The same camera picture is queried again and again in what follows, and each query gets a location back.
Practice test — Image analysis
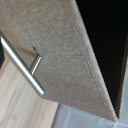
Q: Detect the brown drawer with long handle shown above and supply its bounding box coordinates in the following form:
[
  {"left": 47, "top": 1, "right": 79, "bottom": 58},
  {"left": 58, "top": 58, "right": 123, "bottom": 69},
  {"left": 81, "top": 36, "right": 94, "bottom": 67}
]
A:
[{"left": 0, "top": 0, "right": 128, "bottom": 123}]

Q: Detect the long silver drawer handle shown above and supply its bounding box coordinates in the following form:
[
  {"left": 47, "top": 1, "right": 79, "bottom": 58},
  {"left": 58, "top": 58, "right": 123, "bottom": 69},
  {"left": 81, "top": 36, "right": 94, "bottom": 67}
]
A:
[{"left": 0, "top": 31, "right": 46, "bottom": 98}]

